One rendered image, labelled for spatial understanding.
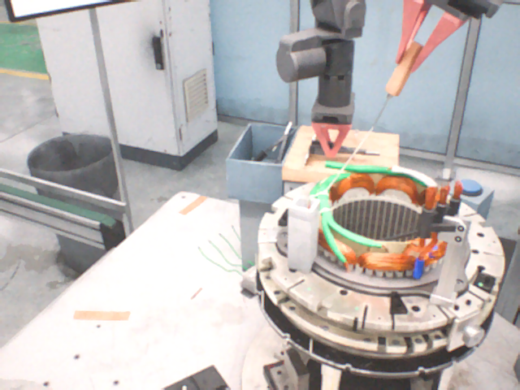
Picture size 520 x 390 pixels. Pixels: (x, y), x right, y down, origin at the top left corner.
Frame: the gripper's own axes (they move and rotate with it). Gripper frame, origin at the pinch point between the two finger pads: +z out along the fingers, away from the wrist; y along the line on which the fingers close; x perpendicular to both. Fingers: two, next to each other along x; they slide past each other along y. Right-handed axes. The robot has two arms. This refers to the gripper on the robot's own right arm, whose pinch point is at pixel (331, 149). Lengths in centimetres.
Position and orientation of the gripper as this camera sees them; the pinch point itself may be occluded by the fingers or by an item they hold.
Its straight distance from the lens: 90.0
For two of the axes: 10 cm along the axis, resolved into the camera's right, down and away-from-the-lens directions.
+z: 0.3, 8.4, 5.4
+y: -2.5, 5.3, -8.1
